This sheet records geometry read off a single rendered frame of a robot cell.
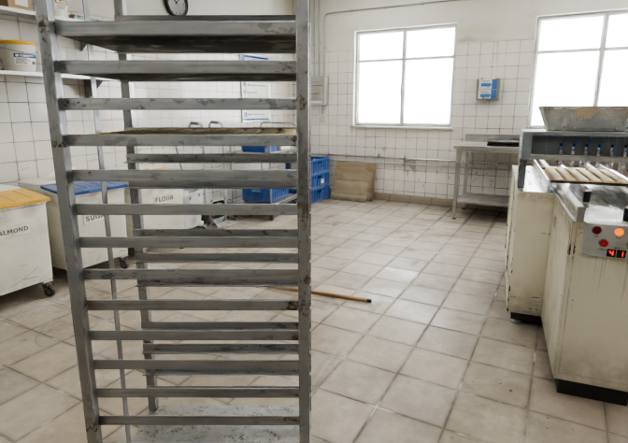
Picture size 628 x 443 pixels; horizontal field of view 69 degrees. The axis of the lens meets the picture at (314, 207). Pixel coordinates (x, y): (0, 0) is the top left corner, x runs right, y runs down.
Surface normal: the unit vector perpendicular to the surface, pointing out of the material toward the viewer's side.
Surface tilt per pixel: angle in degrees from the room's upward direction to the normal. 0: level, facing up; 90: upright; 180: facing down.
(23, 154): 90
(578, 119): 115
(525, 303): 90
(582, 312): 90
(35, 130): 90
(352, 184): 67
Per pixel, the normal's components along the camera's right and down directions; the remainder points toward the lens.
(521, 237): -0.37, 0.20
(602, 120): -0.33, 0.59
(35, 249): 0.90, 0.13
